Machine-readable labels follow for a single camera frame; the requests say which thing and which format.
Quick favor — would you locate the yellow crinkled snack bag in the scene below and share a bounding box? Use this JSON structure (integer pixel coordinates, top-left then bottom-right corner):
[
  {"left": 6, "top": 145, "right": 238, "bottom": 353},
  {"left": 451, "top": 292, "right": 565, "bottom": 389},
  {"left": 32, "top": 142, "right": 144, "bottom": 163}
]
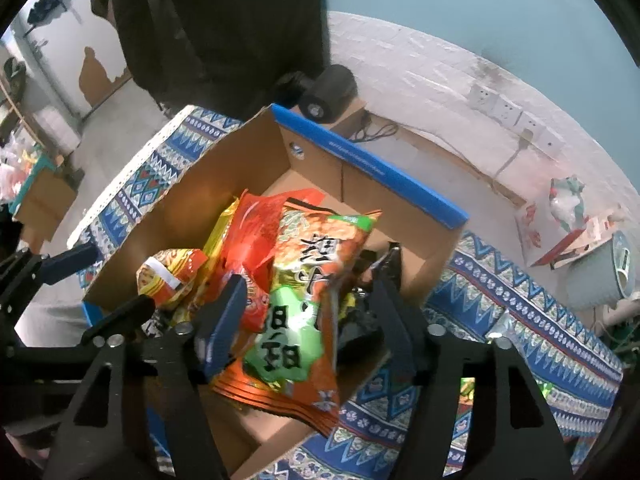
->
[{"left": 172, "top": 197, "right": 241, "bottom": 326}]

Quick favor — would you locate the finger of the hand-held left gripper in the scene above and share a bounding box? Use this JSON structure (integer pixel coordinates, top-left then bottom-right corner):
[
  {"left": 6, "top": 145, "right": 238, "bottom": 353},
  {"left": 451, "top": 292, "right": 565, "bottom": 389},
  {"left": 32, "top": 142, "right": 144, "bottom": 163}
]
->
[
  {"left": 74, "top": 293, "right": 157, "bottom": 349},
  {"left": 10, "top": 242, "right": 102, "bottom": 293}
]

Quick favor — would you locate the red snack bag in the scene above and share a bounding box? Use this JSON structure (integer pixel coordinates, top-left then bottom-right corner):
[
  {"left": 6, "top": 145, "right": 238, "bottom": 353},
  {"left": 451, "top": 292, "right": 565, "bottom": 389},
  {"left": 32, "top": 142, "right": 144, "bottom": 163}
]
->
[{"left": 220, "top": 189, "right": 326, "bottom": 333}]

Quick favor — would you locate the blue patterned tablecloth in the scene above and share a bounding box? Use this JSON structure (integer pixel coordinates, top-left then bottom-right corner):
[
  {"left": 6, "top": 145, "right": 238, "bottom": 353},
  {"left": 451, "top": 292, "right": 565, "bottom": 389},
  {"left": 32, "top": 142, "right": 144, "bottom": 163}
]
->
[{"left": 67, "top": 105, "right": 626, "bottom": 480}]

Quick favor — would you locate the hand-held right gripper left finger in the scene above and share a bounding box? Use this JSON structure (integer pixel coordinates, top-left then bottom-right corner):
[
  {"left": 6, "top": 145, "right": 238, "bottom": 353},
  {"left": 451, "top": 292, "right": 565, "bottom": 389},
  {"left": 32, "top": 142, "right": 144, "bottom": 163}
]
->
[{"left": 42, "top": 275, "right": 248, "bottom": 480}]

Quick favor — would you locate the round orange noodle pack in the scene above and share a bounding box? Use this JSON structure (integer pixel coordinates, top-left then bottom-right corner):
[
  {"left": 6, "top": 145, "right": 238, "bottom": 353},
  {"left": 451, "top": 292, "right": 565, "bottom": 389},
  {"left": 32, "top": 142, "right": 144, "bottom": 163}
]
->
[{"left": 136, "top": 247, "right": 208, "bottom": 311}]

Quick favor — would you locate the grey round bin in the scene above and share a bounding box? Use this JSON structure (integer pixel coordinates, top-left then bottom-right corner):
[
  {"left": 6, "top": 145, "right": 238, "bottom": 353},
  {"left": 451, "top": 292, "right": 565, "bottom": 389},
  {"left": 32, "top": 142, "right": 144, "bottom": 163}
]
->
[{"left": 565, "top": 232, "right": 639, "bottom": 312}]

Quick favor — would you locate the black snack packet white print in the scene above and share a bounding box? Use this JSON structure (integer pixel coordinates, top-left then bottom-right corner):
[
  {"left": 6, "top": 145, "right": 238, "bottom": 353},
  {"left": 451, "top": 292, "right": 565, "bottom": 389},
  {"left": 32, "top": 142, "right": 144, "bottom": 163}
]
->
[{"left": 142, "top": 310, "right": 176, "bottom": 337}]

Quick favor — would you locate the pile of plastic bags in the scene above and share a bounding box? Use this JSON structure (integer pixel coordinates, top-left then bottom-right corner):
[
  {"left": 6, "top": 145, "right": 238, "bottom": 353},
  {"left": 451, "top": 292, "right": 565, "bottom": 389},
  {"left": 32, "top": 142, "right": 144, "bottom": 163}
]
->
[{"left": 0, "top": 125, "right": 56, "bottom": 203}]

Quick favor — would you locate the black round device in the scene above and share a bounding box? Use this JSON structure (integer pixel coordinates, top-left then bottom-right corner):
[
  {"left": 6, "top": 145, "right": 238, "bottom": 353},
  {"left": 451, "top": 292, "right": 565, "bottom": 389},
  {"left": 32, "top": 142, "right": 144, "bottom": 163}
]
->
[{"left": 275, "top": 64, "right": 357, "bottom": 122}]

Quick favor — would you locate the grey power cable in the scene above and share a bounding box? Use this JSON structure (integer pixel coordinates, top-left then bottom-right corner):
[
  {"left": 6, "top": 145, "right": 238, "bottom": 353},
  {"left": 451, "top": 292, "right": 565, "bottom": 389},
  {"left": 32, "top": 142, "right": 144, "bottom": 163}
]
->
[{"left": 492, "top": 132, "right": 533, "bottom": 196}]

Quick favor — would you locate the white wall socket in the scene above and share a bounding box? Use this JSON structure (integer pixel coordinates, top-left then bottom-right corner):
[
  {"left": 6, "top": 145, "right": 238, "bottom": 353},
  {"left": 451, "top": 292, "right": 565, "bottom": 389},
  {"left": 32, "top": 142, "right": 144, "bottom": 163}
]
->
[
  {"left": 495, "top": 97, "right": 522, "bottom": 127},
  {"left": 542, "top": 127, "right": 569, "bottom": 159},
  {"left": 520, "top": 112, "right": 547, "bottom": 142},
  {"left": 470, "top": 85, "right": 499, "bottom": 112}
]

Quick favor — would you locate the orange and green snack bag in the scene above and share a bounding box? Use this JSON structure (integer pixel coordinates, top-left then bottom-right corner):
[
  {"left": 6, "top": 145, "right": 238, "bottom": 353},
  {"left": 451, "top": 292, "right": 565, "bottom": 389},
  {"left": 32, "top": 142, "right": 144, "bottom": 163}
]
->
[{"left": 210, "top": 200, "right": 383, "bottom": 438}]

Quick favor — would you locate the black glossy snack bag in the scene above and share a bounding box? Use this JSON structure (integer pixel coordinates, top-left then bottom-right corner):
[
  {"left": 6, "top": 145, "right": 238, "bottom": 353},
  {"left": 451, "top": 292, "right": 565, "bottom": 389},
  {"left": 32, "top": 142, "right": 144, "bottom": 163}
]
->
[{"left": 335, "top": 242, "right": 403, "bottom": 363}]

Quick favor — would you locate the dark cloth on wall hook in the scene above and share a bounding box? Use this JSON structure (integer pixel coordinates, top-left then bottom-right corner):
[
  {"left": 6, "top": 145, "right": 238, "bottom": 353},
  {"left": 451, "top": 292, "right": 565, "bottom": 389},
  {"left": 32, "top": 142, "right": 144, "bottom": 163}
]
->
[{"left": 25, "top": 0, "right": 69, "bottom": 27}]

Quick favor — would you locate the clear plastic toy pack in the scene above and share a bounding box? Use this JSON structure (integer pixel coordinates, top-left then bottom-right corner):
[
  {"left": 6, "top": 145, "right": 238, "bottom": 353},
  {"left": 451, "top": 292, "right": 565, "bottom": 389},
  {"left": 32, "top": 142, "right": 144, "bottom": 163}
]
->
[{"left": 550, "top": 175, "right": 587, "bottom": 234}]

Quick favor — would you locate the cardboard box with blue rim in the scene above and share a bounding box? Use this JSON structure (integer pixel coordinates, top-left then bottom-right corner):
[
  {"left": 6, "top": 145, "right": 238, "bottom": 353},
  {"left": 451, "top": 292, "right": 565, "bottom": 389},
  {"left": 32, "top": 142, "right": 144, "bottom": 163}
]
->
[{"left": 82, "top": 103, "right": 471, "bottom": 480}]

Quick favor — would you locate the cardboard box with teal top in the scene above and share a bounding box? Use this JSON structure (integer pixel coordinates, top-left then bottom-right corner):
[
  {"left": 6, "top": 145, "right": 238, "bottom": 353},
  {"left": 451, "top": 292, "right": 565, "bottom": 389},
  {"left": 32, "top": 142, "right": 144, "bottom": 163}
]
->
[{"left": 12, "top": 157, "right": 82, "bottom": 237}]

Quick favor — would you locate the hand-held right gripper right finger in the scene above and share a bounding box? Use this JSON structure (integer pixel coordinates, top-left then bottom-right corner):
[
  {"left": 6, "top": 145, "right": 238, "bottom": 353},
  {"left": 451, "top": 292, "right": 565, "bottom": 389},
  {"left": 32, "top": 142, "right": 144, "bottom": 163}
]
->
[{"left": 370, "top": 275, "right": 576, "bottom": 480}]

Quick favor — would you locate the bright green snack bag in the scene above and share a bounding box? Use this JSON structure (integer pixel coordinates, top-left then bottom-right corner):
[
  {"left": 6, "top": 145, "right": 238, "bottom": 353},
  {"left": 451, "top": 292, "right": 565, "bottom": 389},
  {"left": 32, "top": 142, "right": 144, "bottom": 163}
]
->
[{"left": 457, "top": 375, "right": 553, "bottom": 406}]

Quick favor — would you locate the black cable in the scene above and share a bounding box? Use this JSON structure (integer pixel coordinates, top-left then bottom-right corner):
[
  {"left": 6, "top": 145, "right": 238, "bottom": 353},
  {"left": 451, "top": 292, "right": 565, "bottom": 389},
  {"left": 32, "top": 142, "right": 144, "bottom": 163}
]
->
[{"left": 350, "top": 112, "right": 399, "bottom": 144}]

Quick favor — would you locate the red and white box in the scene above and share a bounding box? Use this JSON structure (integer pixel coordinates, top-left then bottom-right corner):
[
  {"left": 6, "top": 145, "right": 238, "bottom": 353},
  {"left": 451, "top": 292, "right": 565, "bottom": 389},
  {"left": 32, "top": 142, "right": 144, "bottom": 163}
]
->
[{"left": 515, "top": 200, "right": 616, "bottom": 268}]

